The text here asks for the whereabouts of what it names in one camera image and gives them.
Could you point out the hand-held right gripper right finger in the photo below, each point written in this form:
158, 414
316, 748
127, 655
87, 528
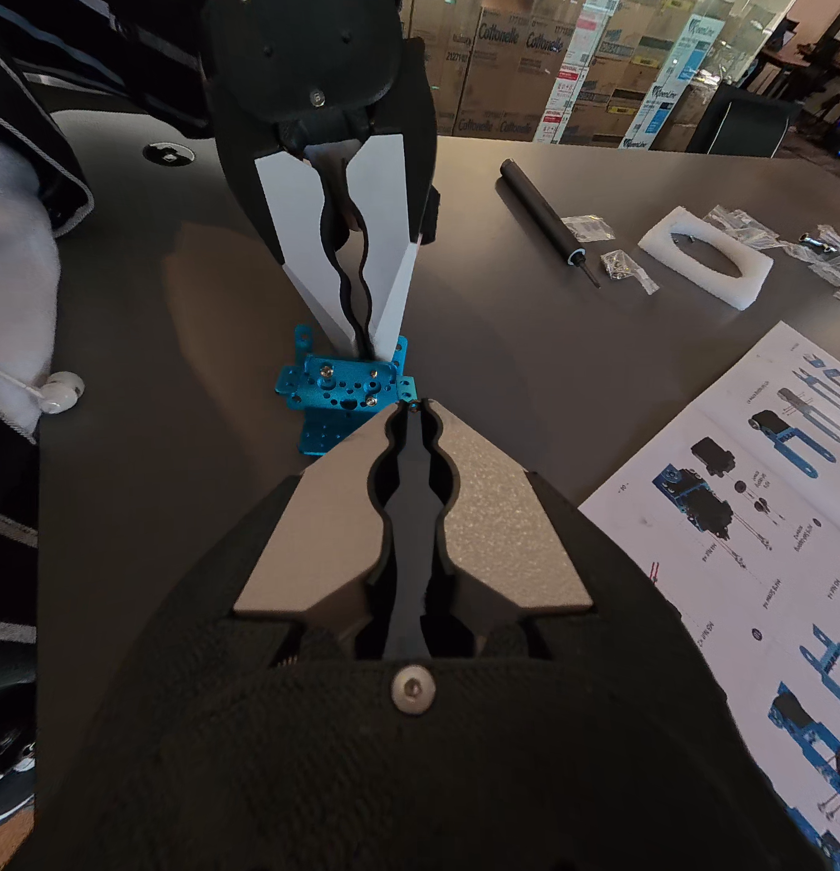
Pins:
515, 544

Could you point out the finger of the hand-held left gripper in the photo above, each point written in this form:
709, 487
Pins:
290, 218
386, 204

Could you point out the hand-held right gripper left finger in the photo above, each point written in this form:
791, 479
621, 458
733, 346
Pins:
311, 544

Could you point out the blue metal bracket assembly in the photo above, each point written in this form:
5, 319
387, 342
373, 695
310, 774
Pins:
317, 435

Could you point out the round desk grommet cover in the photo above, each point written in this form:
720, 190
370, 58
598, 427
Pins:
168, 153

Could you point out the dark grey desk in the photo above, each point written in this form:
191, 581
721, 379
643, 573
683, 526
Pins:
120, 544

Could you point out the black electric screwdriver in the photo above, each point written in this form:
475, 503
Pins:
539, 204

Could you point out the stack of cardboard boxes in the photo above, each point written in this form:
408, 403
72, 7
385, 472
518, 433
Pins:
501, 68

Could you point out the flat clear bag of screws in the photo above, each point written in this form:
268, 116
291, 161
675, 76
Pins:
586, 228

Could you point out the crumpled clear bag of screws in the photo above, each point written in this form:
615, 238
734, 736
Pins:
627, 269

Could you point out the white instruction manual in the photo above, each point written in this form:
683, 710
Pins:
746, 680

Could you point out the white garment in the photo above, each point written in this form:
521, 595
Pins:
18, 272

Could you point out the white foam block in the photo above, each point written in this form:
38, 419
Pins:
665, 235

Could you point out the black striped jacket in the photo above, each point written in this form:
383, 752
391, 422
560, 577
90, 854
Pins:
11, 544

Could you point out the black office chair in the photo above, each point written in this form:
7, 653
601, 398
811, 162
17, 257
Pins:
740, 126

